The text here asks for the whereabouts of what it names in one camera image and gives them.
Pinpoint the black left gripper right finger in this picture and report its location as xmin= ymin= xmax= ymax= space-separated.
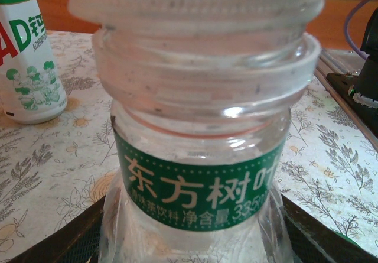
xmin=280 ymin=194 xmax=378 ymax=263

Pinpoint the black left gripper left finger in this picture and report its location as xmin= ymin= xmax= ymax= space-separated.
xmin=11 ymin=200 xmax=105 ymax=263

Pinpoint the green bottle cap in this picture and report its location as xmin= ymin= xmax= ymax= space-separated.
xmin=333 ymin=230 xmax=360 ymax=248

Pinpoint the clear bottle green label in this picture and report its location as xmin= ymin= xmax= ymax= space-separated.
xmin=91 ymin=23 xmax=322 ymax=263

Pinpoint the white AD milk bottle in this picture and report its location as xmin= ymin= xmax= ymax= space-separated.
xmin=0 ymin=0 xmax=67 ymax=125

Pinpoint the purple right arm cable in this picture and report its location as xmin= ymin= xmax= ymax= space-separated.
xmin=344 ymin=0 xmax=373 ymax=59

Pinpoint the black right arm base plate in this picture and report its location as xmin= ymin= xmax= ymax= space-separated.
xmin=325 ymin=71 xmax=378 ymax=112

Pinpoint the black device with cables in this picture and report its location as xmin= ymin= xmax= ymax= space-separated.
xmin=313 ymin=48 xmax=378 ymax=160

